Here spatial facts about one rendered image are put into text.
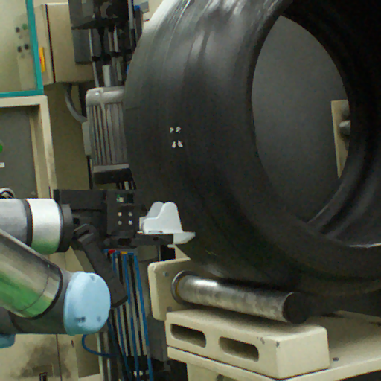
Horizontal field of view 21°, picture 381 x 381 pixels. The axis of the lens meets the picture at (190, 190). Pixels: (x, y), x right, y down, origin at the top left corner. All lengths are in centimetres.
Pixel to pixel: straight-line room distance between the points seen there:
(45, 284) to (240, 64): 42
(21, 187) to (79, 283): 85
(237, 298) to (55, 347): 59
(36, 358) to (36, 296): 84
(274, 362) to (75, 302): 35
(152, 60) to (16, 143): 62
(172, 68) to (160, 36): 9
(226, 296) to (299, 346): 18
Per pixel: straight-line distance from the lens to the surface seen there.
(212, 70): 137
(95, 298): 123
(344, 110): 207
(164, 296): 171
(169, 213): 142
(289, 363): 144
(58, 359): 204
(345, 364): 150
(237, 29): 139
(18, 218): 132
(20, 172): 204
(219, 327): 156
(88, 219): 138
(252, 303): 150
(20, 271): 115
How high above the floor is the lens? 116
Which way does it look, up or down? 3 degrees down
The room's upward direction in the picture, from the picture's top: 6 degrees counter-clockwise
